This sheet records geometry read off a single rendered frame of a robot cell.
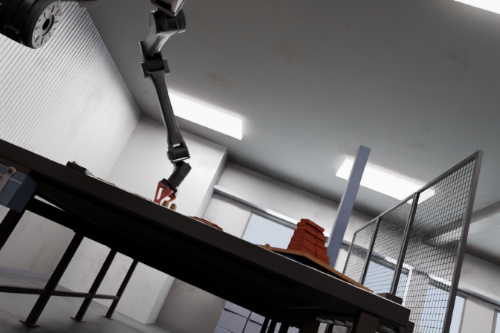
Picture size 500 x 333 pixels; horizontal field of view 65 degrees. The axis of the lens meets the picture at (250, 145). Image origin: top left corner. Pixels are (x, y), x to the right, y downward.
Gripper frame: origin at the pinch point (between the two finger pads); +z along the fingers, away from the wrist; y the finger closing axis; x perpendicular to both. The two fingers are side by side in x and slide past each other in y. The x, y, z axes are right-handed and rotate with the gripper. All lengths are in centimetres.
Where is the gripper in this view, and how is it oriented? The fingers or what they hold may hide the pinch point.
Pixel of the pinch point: (158, 203)
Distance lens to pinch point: 164.8
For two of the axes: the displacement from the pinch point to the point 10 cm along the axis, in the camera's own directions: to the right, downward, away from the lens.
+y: -0.8, 3.5, 9.4
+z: -5.4, 7.8, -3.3
